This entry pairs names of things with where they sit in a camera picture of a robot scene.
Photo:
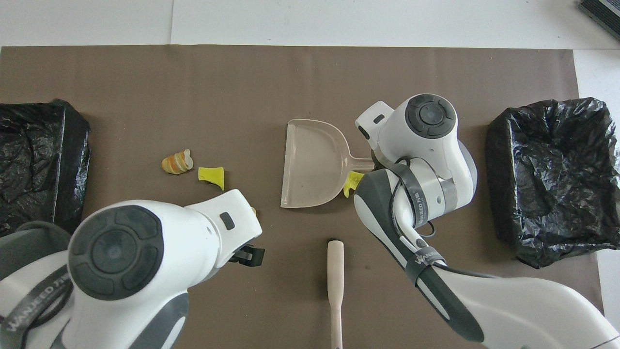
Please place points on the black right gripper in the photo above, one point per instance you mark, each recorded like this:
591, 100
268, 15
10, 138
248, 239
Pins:
380, 159

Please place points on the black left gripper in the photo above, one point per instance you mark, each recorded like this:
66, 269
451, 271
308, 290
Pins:
236, 257

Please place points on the beige plastic dustpan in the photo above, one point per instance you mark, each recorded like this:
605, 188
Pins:
310, 165

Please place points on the yellow and green sponge piece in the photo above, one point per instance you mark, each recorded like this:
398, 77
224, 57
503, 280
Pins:
213, 175

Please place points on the curled orange striped bread piece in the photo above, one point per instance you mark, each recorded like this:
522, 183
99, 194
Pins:
175, 164

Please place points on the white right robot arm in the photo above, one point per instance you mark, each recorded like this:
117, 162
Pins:
426, 116

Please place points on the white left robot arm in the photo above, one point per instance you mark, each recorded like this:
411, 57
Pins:
116, 252

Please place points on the black bag-lined bin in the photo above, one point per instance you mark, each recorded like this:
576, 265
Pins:
72, 160
533, 160

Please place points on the brown paper table mat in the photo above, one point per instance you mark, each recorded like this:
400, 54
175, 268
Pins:
290, 77

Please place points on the dark ribbed device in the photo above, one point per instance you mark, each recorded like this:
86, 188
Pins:
605, 12

